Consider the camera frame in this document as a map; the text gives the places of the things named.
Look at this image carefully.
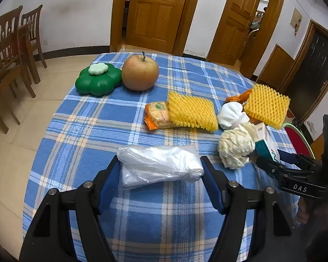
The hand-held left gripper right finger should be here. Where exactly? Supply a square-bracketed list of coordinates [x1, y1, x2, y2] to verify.
[200, 155, 308, 262]

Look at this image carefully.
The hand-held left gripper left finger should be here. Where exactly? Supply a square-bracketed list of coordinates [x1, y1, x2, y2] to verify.
[19, 155, 123, 262]

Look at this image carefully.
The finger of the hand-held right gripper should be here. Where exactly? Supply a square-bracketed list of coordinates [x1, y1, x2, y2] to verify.
[256, 156, 321, 182]
[277, 149, 316, 170]

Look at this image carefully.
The red bin with green rim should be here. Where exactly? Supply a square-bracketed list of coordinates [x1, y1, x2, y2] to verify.
[284, 123, 315, 159]

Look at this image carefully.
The small white teal box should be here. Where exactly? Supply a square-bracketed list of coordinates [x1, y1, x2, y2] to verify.
[254, 122, 280, 165]

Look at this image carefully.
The clear plastic bag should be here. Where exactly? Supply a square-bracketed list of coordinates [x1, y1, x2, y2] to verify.
[117, 145, 205, 190]

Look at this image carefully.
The orange snack packet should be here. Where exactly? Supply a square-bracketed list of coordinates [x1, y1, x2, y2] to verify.
[144, 102, 181, 131]

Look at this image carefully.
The person's right hand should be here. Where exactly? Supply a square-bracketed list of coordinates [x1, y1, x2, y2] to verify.
[297, 197, 313, 225]

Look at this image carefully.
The cream crumpled foam net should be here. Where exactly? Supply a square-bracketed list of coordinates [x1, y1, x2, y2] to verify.
[218, 123, 257, 169]

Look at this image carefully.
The yellow foam fruit net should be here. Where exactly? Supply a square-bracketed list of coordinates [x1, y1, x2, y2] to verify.
[167, 91, 218, 133]
[243, 84, 291, 130]

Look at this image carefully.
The blue plaid tablecloth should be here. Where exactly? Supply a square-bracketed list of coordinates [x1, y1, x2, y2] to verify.
[22, 52, 315, 262]

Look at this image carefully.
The white garlic toy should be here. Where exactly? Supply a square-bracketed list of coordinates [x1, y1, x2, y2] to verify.
[217, 102, 250, 130]

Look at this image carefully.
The orange crumpled wrapper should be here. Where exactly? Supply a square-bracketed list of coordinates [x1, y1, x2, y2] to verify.
[225, 89, 263, 123]

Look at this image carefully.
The dark metal door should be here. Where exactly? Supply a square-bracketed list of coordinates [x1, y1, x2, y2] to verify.
[279, 20, 328, 142]

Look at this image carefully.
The green pepper toy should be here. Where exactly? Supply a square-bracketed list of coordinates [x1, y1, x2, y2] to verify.
[75, 63, 123, 97]

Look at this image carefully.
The red-yellow apple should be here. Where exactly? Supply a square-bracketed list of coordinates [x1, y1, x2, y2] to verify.
[122, 51, 159, 91]

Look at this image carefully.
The wooden panel door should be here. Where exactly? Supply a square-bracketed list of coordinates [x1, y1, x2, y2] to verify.
[125, 0, 192, 53]
[207, 0, 263, 66]

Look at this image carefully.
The brown wooden chair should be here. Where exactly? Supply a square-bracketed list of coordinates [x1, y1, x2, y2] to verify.
[0, 5, 37, 135]
[19, 5, 48, 85]

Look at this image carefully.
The wooden wall panel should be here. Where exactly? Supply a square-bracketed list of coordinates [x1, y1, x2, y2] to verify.
[258, 44, 294, 91]

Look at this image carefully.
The wooden door frame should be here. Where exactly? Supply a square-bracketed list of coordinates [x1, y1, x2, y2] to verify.
[239, 0, 287, 78]
[110, 0, 204, 56]

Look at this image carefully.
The beige wall box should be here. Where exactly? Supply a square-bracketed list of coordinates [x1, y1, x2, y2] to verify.
[290, 8, 303, 31]

